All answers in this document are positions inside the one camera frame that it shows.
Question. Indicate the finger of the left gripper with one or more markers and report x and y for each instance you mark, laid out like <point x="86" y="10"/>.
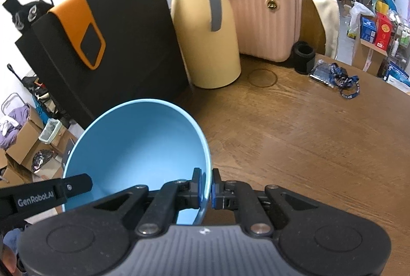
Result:
<point x="69" y="187"/>

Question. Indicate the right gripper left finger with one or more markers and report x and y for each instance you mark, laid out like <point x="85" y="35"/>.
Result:
<point x="163" y="206"/>

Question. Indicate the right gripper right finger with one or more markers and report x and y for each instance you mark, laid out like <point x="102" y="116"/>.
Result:
<point x="243" y="201"/>

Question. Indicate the large blue bowl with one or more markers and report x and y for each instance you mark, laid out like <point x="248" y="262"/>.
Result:
<point x="145" y="141"/>

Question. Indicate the cardboard boxes on floor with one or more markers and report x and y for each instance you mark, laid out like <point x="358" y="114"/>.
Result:
<point x="30" y="159"/>

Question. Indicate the purple cloth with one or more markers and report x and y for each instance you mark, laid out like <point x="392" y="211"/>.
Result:
<point x="11" y="124"/>

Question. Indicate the black paper bag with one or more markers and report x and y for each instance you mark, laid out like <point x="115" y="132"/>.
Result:
<point x="93" y="55"/>

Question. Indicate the clear plastic badge pouch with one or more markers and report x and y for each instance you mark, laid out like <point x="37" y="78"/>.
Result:
<point x="321" y="73"/>

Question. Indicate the black cylindrical cup holder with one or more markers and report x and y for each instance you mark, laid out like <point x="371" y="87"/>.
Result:
<point x="303" y="57"/>

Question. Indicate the black cap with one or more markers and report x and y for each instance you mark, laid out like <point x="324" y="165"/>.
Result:
<point x="23" y="16"/>

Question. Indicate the yellow thermos jug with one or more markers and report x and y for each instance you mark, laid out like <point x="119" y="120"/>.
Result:
<point x="208" y="41"/>

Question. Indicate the wooden chair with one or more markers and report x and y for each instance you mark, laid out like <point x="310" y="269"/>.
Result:
<point x="312" y="30"/>

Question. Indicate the pink suitcase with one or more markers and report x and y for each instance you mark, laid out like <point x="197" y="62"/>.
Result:
<point x="267" y="29"/>

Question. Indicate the cardboard box shelf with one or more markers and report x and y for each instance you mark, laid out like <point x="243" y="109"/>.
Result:
<point x="367" y="57"/>

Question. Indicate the blue white package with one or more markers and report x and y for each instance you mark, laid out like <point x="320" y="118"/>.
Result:
<point x="397" y="78"/>

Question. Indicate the blue box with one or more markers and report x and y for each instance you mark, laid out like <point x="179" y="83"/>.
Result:
<point x="368" y="29"/>

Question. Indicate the white plastic bag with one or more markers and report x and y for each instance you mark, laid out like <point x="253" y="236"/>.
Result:
<point x="356" y="12"/>

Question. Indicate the red box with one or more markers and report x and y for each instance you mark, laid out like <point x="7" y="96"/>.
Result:
<point x="383" y="33"/>

